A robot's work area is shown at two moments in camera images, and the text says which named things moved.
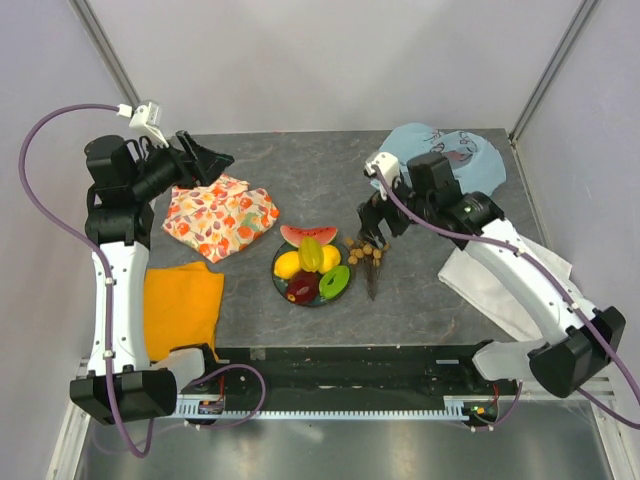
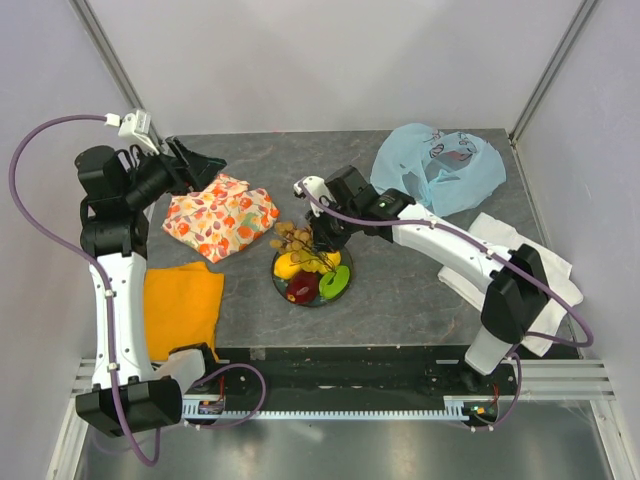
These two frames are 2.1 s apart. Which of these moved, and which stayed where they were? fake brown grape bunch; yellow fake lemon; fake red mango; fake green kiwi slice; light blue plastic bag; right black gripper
Moved: right black gripper; fake brown grape bunch
Stayed: yellow fake lemon; fake green kiwi slice; light blue plastic bag; fake red mango
